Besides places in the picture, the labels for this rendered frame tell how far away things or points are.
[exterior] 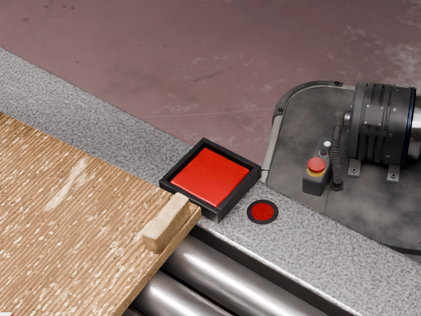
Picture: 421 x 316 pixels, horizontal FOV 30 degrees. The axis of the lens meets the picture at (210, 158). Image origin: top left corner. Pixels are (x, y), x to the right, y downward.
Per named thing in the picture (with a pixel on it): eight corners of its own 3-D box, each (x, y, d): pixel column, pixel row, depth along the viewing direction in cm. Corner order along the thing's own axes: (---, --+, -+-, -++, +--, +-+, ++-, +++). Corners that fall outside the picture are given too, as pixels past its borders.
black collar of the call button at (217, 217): (204, 147, 85) (203, 136, 84) (262, 177, 82) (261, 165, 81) (160, 191, 81) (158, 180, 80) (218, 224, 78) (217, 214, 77)
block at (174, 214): (178, 207, 77) (176, 189, 75) (194, 215, 76) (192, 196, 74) (143, 249, 74) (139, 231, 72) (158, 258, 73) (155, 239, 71)
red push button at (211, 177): (205, 155, 85) (205, 145, 83) (251, 178, 82) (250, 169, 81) (170, 190, 81) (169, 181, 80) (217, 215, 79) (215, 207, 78)
